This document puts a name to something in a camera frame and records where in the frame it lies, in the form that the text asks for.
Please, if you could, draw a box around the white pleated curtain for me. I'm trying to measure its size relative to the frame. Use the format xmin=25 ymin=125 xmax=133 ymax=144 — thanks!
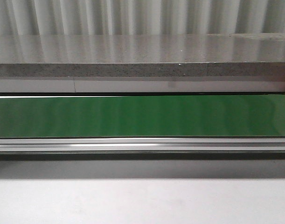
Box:
xmin=0 ymin=0 xmax=285 ymax=35

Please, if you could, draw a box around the aluminium conveyor frame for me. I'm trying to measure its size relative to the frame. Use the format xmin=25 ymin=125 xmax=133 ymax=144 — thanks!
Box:
xmin=0 ymin=137 xmax=285 ymax=161

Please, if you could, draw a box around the green conveyor belt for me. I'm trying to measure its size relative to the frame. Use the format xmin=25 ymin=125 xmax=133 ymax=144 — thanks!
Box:
xmin=0 ymin=94 xmax=285 ymax=138

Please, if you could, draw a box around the grey speckled stone counter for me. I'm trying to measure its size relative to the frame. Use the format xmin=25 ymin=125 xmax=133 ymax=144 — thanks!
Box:
xmin=0 ymin=34 xmax=285 ymax=78

